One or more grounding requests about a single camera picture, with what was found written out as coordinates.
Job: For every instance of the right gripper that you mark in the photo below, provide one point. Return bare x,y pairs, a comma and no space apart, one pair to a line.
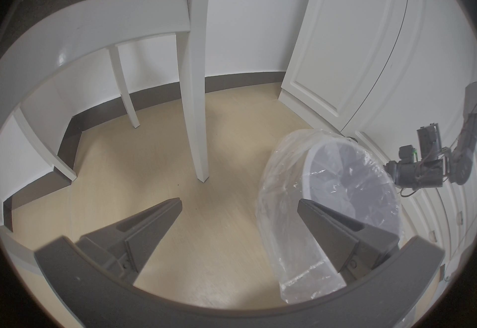
410,173

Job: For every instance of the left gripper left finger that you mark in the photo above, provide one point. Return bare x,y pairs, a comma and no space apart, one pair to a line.
138,237

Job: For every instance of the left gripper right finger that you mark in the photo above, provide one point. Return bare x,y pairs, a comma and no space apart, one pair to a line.
343,241

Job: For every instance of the clear plastic bag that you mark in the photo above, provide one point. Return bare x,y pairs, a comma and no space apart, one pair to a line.
275,214

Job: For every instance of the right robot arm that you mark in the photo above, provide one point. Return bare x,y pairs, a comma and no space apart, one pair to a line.
464,166

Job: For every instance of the white trash bin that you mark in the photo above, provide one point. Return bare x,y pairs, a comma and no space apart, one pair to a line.
335,170

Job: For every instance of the white wardrobe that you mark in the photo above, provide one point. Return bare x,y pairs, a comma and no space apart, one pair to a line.
354,39

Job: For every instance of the grey padded white chair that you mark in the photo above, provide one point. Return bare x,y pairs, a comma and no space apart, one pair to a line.
111,17

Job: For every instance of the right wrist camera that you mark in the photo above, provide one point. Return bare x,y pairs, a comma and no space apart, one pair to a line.
428,140

